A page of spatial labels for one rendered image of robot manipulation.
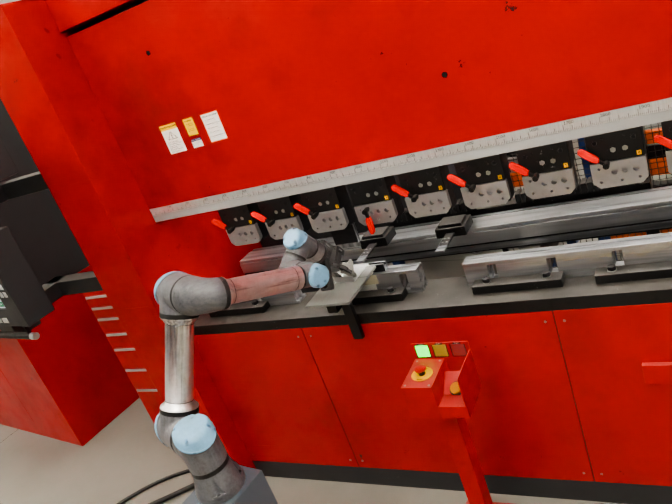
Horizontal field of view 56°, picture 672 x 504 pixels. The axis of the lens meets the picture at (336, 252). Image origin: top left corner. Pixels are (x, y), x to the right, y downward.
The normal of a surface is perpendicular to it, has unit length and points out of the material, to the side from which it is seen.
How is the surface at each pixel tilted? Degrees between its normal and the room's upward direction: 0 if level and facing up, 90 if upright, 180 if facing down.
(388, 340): 90
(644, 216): 90
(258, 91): 90
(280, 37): 90
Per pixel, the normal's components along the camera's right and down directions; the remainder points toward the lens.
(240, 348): -0.40, 0.47
